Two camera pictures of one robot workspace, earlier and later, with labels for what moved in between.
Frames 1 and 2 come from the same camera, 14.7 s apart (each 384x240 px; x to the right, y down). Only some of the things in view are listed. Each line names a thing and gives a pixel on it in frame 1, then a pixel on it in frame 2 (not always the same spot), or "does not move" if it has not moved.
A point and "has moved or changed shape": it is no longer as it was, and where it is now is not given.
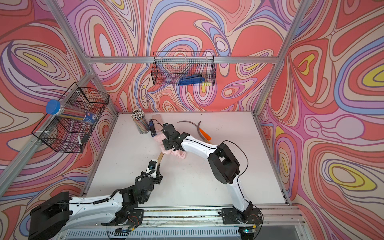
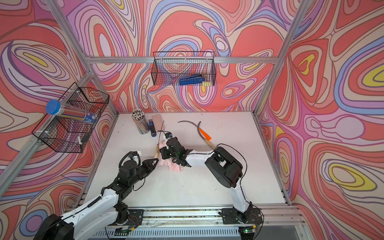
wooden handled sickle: (159, 160) has moved or changed shape
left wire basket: (60, 132) does not move
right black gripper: (167, 147) -> (164, 152)
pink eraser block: (157, 122) does not move
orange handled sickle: (208, 137) does not move
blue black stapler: (152, 129) does not move
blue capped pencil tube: (55, 107) does not move
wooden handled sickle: (198, 132) does not move
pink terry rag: (179, 153) has moved or changed shape
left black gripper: (158, 178) -> (147, 165)
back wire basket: (168, 67) does not move
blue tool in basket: (191, 79) does not move
